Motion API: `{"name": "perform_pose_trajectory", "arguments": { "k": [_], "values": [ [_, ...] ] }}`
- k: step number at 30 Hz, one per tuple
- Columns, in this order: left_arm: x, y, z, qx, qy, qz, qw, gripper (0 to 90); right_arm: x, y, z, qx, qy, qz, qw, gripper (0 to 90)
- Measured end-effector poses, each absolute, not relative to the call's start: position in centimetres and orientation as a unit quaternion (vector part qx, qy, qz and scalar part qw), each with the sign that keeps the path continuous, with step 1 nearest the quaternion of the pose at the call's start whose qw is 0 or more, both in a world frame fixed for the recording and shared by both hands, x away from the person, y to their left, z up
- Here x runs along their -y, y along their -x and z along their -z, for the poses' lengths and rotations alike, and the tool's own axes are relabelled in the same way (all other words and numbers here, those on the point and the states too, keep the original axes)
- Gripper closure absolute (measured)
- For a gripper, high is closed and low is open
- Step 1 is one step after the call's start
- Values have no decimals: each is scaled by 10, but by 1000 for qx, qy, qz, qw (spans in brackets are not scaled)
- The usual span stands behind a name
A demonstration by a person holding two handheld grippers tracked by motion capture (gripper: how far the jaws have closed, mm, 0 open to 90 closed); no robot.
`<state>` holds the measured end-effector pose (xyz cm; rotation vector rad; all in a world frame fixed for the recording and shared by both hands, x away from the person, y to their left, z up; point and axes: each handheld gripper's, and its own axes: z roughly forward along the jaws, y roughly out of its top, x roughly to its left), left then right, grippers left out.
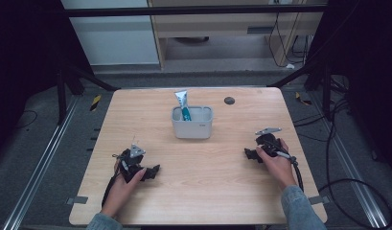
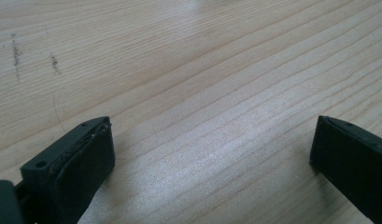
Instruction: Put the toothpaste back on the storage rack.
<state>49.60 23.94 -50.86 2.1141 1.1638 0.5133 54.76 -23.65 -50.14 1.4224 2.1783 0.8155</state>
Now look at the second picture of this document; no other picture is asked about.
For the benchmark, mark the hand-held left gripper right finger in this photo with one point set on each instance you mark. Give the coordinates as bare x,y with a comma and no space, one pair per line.
353,165

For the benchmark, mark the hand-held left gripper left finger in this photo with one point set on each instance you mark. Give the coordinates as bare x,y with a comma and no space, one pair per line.
76,168

